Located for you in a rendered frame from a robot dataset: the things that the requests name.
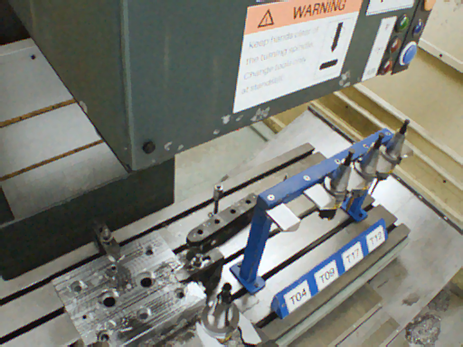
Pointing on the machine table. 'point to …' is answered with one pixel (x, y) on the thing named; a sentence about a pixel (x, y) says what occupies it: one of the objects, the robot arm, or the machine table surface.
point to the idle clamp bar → (243, 210)
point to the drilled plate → (194, 296)
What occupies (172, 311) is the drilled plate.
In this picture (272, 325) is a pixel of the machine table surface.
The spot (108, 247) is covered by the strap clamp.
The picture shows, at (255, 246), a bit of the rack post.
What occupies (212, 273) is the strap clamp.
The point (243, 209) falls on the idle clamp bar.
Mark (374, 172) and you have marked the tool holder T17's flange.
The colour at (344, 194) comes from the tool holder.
